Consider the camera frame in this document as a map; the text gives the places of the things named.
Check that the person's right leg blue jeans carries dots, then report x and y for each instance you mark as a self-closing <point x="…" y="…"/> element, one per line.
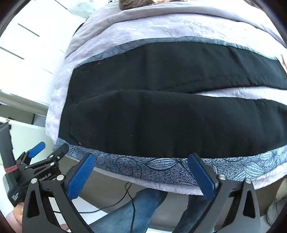
<point x="192" y="215"/>

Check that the grey bed base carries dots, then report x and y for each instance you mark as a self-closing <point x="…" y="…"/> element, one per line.
<point x="112" y="186"/>

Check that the lilac embossed blanket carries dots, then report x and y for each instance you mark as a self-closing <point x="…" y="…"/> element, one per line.
<point x="60" y="94"/>

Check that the grey floral patterned cloth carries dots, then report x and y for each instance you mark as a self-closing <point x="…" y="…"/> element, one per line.
<point x="157" y="166"/>

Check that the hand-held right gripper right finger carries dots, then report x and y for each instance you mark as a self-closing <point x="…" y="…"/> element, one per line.
<point x="203" y="177"/>

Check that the brown fur blanket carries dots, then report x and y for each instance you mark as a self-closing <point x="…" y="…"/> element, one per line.
<point x="134" y="4"/>

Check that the black pants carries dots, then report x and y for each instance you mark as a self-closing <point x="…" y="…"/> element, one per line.
<point x="157" y="116"/>

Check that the person's left leg blue jeans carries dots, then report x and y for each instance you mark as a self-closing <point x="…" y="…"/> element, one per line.
<point x="125" y="215"/>

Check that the white wardrobe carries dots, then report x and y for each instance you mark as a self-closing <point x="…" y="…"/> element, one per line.
<point x="33" y="33"/>

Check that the person's leg blue jeans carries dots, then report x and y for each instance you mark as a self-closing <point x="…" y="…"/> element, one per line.
<point x="192" y="215"/>
<point x="125" y="215"/>

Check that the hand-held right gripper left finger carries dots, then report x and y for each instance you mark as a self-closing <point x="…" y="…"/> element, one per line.
<point x="79" y="177"/>

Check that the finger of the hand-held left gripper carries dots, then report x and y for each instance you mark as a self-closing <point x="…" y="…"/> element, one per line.
<point x="37" y="148"/>
<point x="58" y="152"/>

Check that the white shelf unit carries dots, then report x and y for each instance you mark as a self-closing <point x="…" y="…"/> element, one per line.
<point x="24" y="136"/>

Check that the person's left hand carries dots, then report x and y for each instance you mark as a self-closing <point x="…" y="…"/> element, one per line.
<point x="17" y="215"/>

